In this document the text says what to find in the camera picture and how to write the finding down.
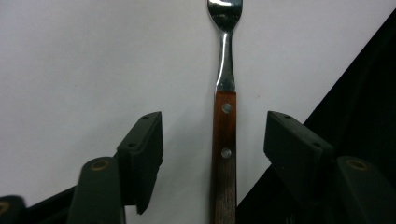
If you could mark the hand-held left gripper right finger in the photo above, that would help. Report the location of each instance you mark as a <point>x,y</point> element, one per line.
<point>295,149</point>

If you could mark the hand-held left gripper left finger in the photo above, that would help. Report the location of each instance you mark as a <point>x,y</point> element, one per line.
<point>143,155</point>

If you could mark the white table cover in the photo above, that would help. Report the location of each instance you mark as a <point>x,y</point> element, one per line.
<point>93,62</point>

